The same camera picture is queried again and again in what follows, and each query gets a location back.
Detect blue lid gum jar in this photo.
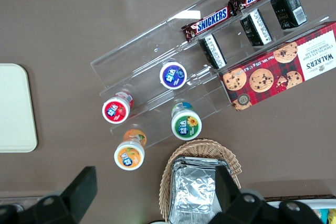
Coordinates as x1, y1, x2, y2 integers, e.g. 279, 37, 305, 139
159, 60, 188, 90

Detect red lid gum jar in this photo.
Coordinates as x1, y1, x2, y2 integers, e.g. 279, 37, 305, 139
101, 91, 134, 124

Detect green lid gum jar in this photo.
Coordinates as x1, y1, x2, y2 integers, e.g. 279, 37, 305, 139
171, 101, 203, 141

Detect red tartan cookie box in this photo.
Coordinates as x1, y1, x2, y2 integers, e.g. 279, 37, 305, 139
218, 21, 336, 112

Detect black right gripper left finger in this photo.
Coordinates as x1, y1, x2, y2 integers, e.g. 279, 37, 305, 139
33, 166, 99, 224

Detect cream plastic serving tray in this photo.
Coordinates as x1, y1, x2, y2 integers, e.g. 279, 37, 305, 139
0, 63, 38, 154

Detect light oval wicker basket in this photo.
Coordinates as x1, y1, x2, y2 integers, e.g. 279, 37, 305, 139
158, 137, 243, 224

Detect orange lid gum jar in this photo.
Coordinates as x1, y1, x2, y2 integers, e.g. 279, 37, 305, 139
113, 129, 148, 171

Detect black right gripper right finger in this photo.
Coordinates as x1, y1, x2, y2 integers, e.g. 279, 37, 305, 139
209, 165, 266, 224

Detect small black box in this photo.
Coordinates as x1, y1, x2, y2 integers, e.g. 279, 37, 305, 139
198, 33, 227, 70
239, 8, 272, 47
270, 0, 308, 31

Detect white rectangular snack tray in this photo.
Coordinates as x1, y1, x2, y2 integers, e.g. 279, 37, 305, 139
264, 194, 336, 224

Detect stacked aluminium foil containers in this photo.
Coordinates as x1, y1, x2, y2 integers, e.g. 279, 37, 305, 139
167, 156, 232, 224

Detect clear acrylic stepped stand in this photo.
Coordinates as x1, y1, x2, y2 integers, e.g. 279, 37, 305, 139
90, 0, 332, 149

